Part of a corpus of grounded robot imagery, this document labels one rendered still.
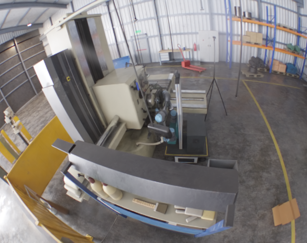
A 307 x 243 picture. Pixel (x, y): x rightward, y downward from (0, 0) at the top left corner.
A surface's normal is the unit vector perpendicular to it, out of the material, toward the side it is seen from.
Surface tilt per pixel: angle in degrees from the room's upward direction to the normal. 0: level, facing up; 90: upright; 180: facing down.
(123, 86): 90
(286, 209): 0
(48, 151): 90
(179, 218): 0
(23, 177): 90
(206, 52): 90
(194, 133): 0
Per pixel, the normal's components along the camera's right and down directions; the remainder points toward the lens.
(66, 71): 0.95, 0.05
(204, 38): -0.27, 0.64
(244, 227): -0.16, -0.76
